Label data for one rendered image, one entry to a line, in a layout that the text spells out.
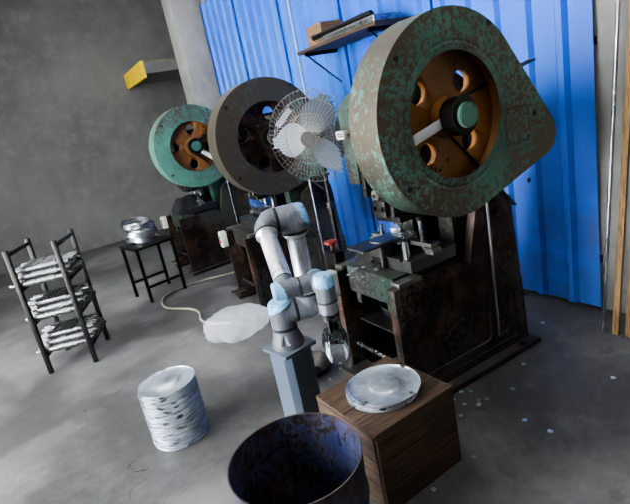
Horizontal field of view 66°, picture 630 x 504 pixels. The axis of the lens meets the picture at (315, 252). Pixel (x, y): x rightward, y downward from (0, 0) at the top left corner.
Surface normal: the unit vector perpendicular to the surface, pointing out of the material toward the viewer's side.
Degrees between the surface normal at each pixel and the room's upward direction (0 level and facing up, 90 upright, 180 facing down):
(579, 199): 90
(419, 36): 90
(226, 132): 90
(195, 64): 90
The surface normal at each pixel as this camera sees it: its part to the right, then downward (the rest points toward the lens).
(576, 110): -0.84, 0.30
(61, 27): 0.51, 0.15
